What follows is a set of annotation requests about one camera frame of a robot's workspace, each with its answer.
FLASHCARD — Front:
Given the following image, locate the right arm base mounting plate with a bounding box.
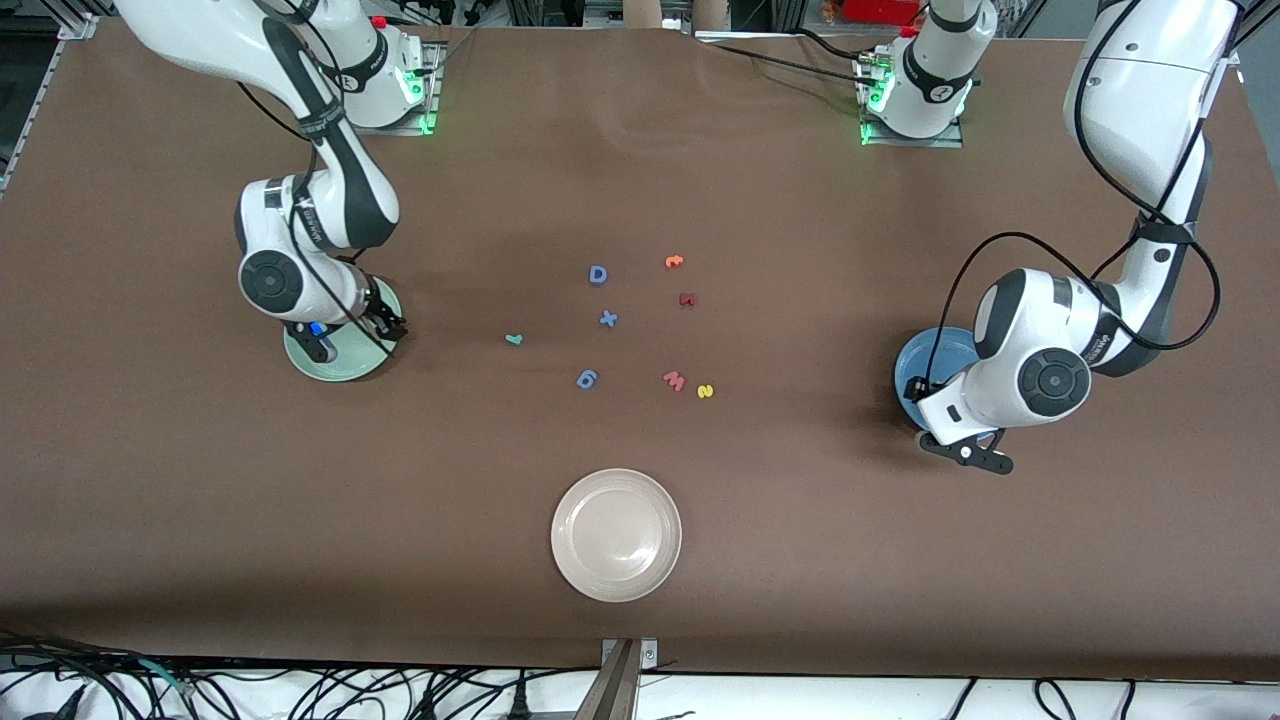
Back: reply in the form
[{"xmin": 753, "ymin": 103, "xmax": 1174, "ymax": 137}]
[{"xmin": 332, "ymin": 40, "xmax": 443, "ymax": 137}]

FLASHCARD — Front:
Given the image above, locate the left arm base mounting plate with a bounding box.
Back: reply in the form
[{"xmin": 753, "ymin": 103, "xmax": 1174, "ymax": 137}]
[{"xmin": 858, "ymin": 50, "xmax": 966, "ymax": 149}]

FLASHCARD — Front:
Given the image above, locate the blue plate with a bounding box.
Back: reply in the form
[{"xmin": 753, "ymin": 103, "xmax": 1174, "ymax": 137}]
[{"xmin": 894, "ymin": 327, "xmax": 987, "ymax": 433}]

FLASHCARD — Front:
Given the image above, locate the green plate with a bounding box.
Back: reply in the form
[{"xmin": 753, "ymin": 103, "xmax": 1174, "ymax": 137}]
[{"xmin": 284, "ymin": 278, "xmax": 403, "ymax": 383}]

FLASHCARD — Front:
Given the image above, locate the brown table cover sheet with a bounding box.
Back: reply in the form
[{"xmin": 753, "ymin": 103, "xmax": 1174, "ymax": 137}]
[{"xmin": 0, "ymin": 18, "xmax": 1280, "ymax": 683}]

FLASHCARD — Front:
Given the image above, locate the beige plate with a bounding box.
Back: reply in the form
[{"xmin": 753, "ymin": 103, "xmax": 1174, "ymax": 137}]
[{"xmin": 551, "ymin": 469, "xmax": 683, "ymax": 603}]

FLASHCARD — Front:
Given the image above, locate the red box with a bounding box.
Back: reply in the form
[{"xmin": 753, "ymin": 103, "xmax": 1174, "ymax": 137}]
[{"xmin": 840, "ymin": 0, "xmax": 926, "ymax": 27}]

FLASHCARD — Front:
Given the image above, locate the aluminium profile beam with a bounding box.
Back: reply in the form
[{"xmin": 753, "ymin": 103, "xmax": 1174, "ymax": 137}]
[{"xmin": 574, "ymin": 640, "xmax": 641, "ymax": 720}]

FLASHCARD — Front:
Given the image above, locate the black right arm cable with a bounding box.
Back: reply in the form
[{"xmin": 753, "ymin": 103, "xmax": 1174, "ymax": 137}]
[{"xmin": 235, "ymin": 0, "xmax": 397, "ymax": 357}]

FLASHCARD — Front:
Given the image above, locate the black base power cable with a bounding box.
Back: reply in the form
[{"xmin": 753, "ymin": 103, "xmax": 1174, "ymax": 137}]
[{"xmin": 697, "ymin": 28, "xmax": 886, "ymax": 89}]

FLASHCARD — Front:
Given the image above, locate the teal floor cable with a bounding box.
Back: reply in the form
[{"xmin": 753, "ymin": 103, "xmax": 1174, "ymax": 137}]
[{"xmin": 138, "ymin": 658, "xmax": 193, "ymax": 698}]

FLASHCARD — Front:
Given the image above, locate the aluminium frame profile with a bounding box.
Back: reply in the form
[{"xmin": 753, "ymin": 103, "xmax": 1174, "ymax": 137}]
[{"xmin": 1235, "ymin": 0, "xmax": 1280, "ymax": 46}]

